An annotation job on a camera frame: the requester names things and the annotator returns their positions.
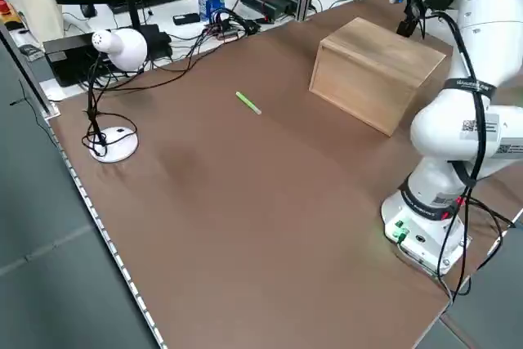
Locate black phone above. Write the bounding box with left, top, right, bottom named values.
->
left=172, top=13, right=201, bottom=26

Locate black device box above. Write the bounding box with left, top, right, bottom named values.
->
left=42, top=34, right=108, bottom=88

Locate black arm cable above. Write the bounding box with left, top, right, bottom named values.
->
left=402, top=0, right=516, bottom=299

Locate light wooden drawer cabinet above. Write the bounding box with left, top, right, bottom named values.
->
left=308, top=16, right=447, bottom=136

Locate white desk lamp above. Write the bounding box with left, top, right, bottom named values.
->
left=81, top=28, right=149, bottom=164

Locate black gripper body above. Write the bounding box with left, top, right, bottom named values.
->
left=396, top=8, right=422, bottom=38

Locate green stick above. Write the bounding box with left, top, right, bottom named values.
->
left=235, top=91, right=262, bottom=116

